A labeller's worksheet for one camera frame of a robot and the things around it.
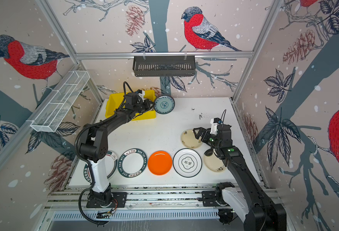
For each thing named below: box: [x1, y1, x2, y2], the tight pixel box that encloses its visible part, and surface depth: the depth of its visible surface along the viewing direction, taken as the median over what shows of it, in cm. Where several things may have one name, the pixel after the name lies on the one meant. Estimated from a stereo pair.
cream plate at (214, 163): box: [203, 152, 227, 173], surface depth 87 cm
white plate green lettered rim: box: [117, 148, 148, 179], surface depth 88 cm
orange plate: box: [147, 150, 173, 176], surface depth 87 cm
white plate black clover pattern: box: [172, 148, 203, 178], surface depth 87 cm
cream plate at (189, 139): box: [180, 128, 203, 149], surface depth 97 cm
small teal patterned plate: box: [154, 94, 176, 115], surface depth 97 cm
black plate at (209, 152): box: [203, 148, 214, 157], surface depth 92 cm
